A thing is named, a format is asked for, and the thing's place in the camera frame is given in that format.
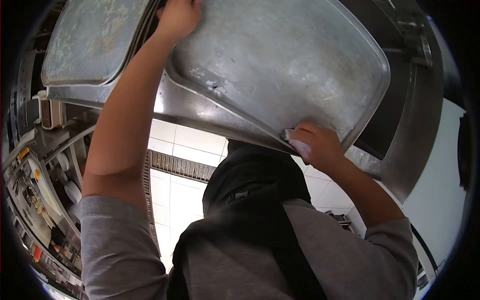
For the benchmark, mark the cluttered steel shelf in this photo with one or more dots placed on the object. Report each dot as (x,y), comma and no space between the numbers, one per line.
(41,195)

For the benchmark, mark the floor drain grate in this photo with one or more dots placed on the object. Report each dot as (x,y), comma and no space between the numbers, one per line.
(180,165)

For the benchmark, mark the person's right fingers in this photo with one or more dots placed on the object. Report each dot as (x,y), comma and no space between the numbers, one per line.
(300,135)

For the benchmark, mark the stainless steel sink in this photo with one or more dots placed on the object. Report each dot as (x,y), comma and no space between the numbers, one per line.
(412,123)

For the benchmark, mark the large steel tray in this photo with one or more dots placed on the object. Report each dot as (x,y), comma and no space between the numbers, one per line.
(285,63)

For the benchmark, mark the person's body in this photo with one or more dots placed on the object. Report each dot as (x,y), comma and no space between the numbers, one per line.
(247,240)

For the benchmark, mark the person's right hand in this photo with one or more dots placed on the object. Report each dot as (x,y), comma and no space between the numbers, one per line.
(322,148)

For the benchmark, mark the soapy scrubbing sponge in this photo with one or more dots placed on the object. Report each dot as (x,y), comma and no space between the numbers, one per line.
(296,144)

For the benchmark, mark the white plastic box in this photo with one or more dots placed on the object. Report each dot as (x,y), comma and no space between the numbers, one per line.
(50,112)

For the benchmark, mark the person's left hand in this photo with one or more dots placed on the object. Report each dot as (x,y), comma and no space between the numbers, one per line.
(180,18)

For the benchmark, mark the person's left fingers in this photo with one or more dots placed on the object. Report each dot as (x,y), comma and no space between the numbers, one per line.
(161,13)

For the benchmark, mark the stack of steel trays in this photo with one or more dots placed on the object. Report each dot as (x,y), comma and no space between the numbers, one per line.
(90,41)

